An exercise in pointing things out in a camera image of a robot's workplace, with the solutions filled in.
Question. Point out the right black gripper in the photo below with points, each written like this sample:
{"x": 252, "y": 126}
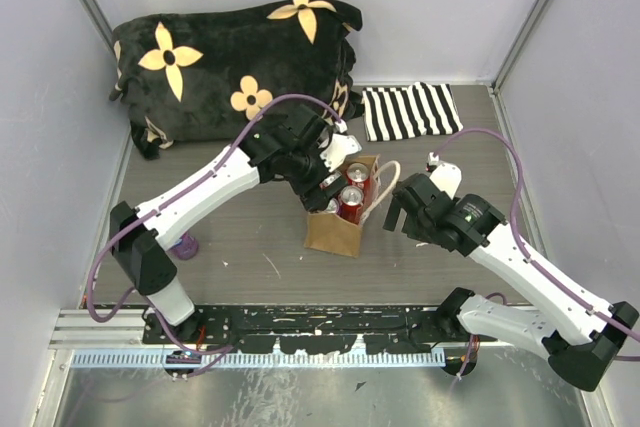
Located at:
{"x": 393, "y": 213}

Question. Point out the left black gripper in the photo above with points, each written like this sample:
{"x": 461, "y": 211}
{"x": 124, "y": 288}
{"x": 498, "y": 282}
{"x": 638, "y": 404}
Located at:
{"x": 312, "y": 196}

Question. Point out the red cola can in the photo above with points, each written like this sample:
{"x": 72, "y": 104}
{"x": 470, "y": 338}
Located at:
{"x": 332, "y": 179}
{"x": 351, "y": 203}
{"x": 359, "y": 175}

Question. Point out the purple soda can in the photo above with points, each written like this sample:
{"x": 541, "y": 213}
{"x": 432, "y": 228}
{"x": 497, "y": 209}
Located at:
{"x": 186, "y": 247}
{"x": 333, "y": 207}

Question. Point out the brown canvas bag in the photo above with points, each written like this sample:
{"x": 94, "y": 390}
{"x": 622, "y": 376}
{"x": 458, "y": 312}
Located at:
{"x": 330, "y": 233}

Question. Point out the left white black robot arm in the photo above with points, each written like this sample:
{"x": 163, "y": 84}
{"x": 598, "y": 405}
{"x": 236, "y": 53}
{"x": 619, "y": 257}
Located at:
{"x": 291, "y": 143}

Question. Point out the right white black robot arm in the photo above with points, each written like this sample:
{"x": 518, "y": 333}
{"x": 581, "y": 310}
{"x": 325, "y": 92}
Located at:
{"x": 578, "y": 333}

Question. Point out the black white striped cloth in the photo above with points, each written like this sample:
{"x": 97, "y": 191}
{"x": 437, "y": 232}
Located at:
{"x": 402, "y": 113}

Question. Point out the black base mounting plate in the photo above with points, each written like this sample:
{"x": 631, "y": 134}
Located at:
{"x": 317, "y": 329}

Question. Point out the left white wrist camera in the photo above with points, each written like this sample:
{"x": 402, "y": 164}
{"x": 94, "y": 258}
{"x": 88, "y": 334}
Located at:
{"x": 335, "y": 150}

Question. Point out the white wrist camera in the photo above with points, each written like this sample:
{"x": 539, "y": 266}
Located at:
{"x": 446, "y": 176}
{"x": 335, "y": 150}

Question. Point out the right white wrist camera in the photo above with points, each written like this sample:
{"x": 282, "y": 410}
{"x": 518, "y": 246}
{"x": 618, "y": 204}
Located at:
{"x": 446, "y": 176}

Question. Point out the white slotted cable duct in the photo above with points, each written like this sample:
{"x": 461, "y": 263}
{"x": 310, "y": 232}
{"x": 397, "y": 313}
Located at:
{"x": 150, "y": 358}

